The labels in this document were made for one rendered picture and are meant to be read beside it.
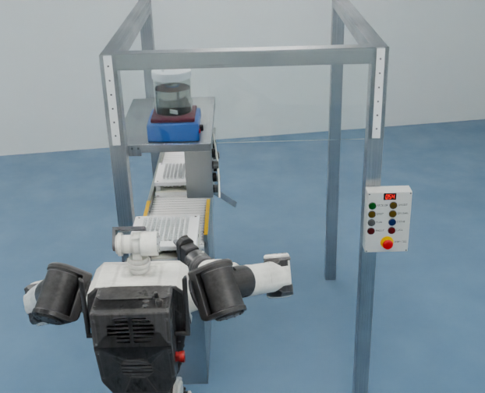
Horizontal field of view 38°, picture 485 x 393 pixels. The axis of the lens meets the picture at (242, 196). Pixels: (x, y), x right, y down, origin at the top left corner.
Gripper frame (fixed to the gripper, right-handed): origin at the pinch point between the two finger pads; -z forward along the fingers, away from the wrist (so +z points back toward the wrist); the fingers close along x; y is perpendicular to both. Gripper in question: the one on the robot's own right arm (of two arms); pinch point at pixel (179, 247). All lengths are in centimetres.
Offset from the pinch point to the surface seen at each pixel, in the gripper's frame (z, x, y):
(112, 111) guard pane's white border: -40, -39, -3
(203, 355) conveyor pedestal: -42, 88, 28
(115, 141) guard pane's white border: -40.2, -27.8, -3.5
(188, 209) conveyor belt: -62, 22, 36
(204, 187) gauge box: -28.6, -4.8, 26.7
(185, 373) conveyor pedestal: -46, 98, 21
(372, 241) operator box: 17, 15, 75
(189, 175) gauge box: -31.8, -10.0, 21.8
